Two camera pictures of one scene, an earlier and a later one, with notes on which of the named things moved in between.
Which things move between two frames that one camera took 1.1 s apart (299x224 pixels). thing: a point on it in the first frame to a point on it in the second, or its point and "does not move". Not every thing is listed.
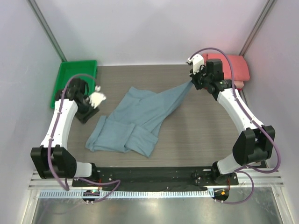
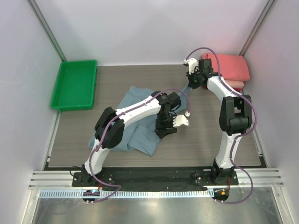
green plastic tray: (67, 69) does not move
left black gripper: (83, 118) to (162, 130)
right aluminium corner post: (268, 6) does not move
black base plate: (154, 178) does not move
